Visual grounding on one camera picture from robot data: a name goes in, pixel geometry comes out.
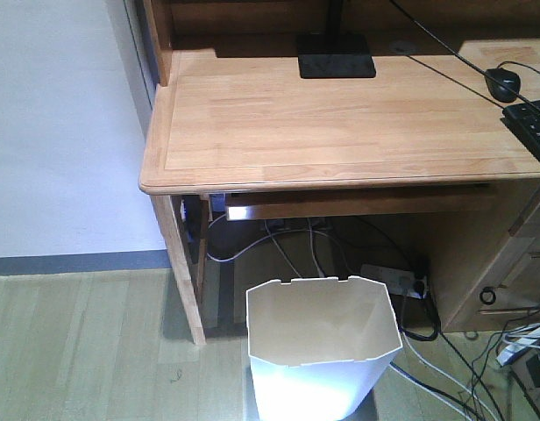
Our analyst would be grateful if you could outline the white octagonal trash bin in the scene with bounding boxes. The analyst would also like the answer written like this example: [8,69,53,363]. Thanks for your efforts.
[245,276,402,420]

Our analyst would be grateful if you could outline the wooden desk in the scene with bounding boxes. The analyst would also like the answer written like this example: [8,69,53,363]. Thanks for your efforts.
[139,1,540,345]

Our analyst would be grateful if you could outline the white power strip under desk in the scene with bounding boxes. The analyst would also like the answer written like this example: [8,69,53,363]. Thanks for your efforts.
[360,264,427,299]

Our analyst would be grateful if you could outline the black monitor stand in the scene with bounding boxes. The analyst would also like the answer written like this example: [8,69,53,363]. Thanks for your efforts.
[295,1,376,79]

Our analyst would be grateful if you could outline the black computer mouse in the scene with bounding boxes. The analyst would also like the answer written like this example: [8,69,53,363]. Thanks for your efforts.
[485,68,521,103]

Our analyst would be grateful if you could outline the black keyboard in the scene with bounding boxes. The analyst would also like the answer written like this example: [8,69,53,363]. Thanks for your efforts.
[502,100,540,162]

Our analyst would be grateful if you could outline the white power strip right floor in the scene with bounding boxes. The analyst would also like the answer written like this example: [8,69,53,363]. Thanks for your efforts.
[496,322,540,367]

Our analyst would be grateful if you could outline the grey cable under desk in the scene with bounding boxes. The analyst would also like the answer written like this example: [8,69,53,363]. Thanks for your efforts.
[206,213,328,278]

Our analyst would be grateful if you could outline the black cable across desk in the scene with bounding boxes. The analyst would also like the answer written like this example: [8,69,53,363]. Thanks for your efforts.
[387,0,534,104]

